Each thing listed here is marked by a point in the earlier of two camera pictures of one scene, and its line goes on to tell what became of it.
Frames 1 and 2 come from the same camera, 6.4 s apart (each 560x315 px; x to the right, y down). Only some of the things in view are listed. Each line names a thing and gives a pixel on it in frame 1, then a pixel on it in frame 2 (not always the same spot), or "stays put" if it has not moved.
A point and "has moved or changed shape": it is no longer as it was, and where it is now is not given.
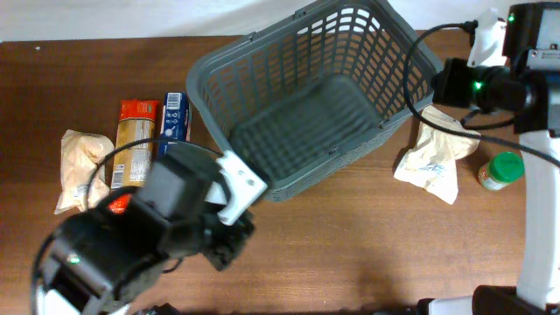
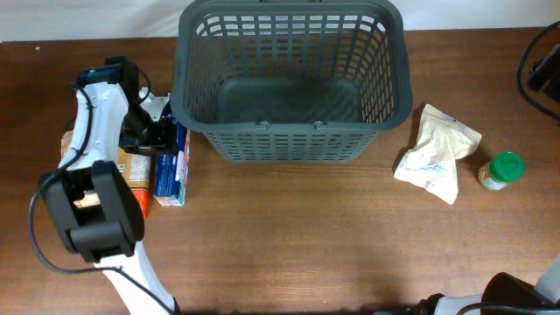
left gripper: (228, 241) → (154, 137)
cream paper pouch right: (431, 162) stays put
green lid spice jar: (500, 171) stays put
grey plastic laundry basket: (301, 96) has moved or changed shape
